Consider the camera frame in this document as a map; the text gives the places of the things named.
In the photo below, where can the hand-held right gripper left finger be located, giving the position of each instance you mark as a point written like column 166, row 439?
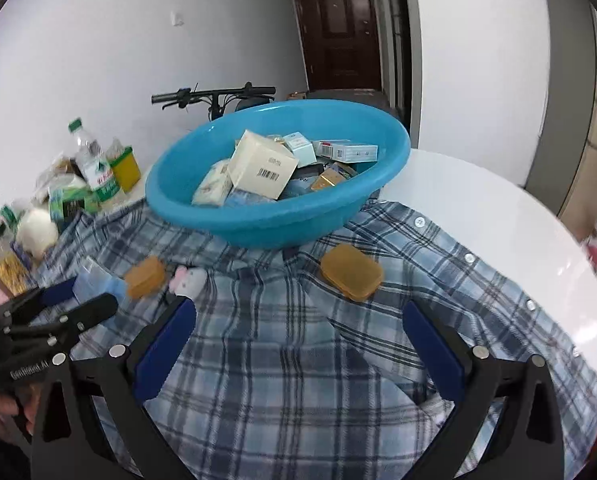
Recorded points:
column 166, row 350

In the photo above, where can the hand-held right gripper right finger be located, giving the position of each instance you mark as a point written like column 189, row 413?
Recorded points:
column 436, row 355

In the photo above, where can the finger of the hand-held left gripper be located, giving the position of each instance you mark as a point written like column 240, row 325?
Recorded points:
column 98, row 306
column 58, row 291

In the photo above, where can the pale blue packet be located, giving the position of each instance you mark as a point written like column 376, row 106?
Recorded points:
column 101, row 280
column 248, row 199

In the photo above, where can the amber soap box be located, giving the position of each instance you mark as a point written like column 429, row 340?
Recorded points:
column 146, row 277
column 351, row 272

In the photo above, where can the blue plastic basin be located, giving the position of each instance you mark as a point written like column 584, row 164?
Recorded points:
column 278, row 230

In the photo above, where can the yellow snack pack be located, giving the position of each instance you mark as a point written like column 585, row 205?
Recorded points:
column 11, row 270

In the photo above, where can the white round ball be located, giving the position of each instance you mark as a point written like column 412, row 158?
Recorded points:
column 37, row 232

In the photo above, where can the green snack pack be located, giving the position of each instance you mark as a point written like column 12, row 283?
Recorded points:
column 71, row 205

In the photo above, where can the green capped bottle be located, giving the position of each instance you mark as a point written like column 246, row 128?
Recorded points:
column 8, row 215

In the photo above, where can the blue plaid shirt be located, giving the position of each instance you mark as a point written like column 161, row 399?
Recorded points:
column 278, row 350

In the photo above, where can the clear snack bag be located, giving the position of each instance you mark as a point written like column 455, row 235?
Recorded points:
column 61, row 172

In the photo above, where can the green label water bottle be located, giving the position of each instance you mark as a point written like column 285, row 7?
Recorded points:
column 101, row 175

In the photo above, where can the yellow plastic container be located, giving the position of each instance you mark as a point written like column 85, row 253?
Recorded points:
column 127, row 172

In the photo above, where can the white blue tissue pack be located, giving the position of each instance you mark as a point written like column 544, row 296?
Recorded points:
column 213, row 185

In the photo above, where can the cream cardboard box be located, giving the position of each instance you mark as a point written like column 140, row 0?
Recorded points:
column 263, row 160

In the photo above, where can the black grey box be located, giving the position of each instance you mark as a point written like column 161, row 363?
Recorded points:
column 303, row 180

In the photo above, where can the red and white box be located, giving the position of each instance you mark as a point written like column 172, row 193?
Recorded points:
column 348, row 151

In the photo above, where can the gold grey refrigerator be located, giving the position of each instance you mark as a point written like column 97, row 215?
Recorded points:
column 563, row 110

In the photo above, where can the black framed glass door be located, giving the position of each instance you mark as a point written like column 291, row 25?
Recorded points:
column 401, row 35

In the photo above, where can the dark brown door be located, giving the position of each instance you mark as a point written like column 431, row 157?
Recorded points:
column 338, row 30

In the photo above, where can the white wall switch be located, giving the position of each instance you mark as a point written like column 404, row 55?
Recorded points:
column 178, row 19

